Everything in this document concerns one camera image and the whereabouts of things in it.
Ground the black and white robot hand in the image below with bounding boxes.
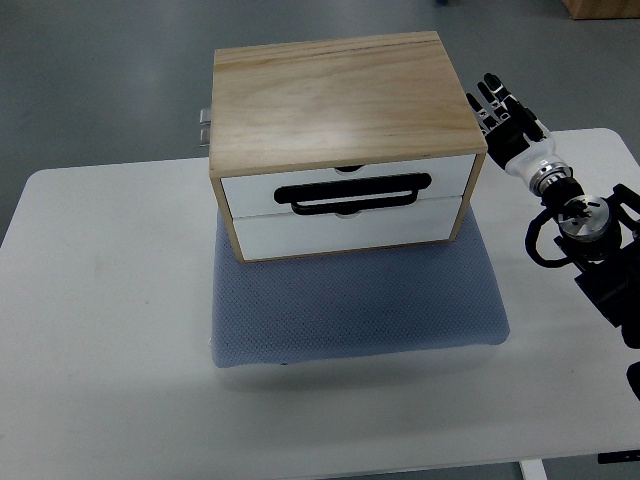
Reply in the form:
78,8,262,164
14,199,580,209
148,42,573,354
466,73,562,190

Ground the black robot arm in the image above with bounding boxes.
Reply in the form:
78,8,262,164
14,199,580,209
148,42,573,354
524,176,639,349

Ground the silver metal clamp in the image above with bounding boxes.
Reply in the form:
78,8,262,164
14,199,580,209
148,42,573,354
199,108,211,147

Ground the wooden drawer cabinet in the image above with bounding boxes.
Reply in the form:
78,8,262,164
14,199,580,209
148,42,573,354
209,32,487,262

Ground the wooden furniture corner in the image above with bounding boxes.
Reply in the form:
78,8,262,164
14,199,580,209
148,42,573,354
562,0,640,20

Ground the blue mesh cushion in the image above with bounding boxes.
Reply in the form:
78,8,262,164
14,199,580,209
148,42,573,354
211,214,510,368

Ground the white lower drawer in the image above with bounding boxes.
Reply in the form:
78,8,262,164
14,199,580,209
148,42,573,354
234,197,462,261

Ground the black table control panel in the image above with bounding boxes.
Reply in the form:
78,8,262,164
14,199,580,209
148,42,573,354
597,450,640,465

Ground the white table leg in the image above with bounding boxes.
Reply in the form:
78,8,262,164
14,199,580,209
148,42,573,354
519,459,548,480

